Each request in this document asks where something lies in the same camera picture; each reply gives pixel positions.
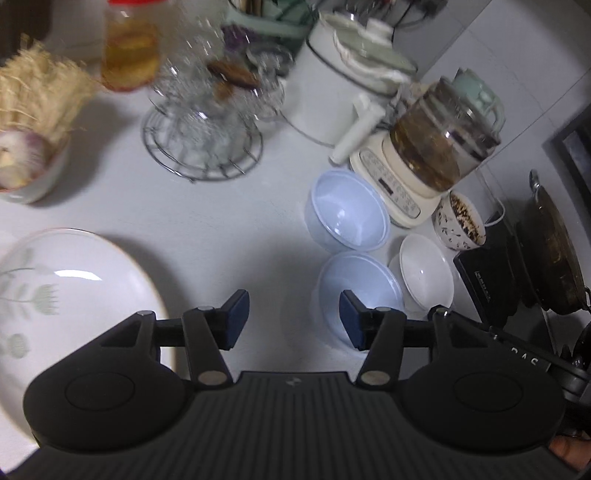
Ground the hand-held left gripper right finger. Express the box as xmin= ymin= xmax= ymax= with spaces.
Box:
xmin=339 ymin=290 xmax=490 ymax=387

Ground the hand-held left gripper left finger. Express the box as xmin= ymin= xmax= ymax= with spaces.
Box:
xmin=51 ymin=290 xmax=250 ymax=387

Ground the light blue plastic bowl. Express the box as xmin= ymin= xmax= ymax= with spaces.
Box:
xmin=304 ymin=168 xmax=391 ymax=252
xmin=318 ymin=250 xmax=407 ymax=352

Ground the small white bowl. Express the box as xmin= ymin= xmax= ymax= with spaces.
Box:
xmin=388 ymin=233 xmax=455 ymax=315

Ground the white plate green thistle print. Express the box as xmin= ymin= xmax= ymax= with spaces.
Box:
xmin=0 ymin=227 xmax=169 ymax=462

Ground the person's right hand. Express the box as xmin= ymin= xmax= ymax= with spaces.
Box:
xmin=549 ymin=434 xmax=591 ymax=474

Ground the black box appliance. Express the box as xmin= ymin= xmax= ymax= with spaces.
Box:
xmin=452 ymin=222 xmax=522 ymax=324

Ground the dark metal wok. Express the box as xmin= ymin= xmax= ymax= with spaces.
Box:
xmin=515 ymin=170 xmax=591 ymax=315

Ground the patterned bowl with grains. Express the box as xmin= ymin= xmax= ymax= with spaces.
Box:
xmin=431 ymin=190 xmax=488 ymax=251

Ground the glass health kettle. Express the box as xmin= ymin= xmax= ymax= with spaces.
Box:
xmin=348 ymin=76 xmax=504 ymax=230

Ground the dark framed panel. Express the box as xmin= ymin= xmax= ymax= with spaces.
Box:
xmin=542 ymin=115 xmax=591 ymax=195

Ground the white electric pot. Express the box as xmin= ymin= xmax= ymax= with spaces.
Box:
xmin=279 ymin=11 xmax=419 ymax=164

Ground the white bowl with mushrooms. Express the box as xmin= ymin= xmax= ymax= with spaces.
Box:
xmin=0 ymin=134 xmax=71 ymax=205

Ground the pale green kettle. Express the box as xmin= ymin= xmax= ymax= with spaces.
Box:
xmin=450 ymin=68 xmax=506 ymax=134

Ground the cut purple shallot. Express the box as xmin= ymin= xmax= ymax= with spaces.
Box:
xmin=0 ymin=129 xmax=49 ymax=190

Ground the red lid glass jar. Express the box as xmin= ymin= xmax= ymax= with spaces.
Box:
xmin=100 ymin=0 xmax=167 ymax=90

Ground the green chopstick holder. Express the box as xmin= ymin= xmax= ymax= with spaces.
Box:
xmin=226 ymin=0 xmax=319 ymax=40

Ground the wire rack with glass cups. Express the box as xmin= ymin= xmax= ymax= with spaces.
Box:
xmin=141 ymin=18 xmax=287 ymax=183

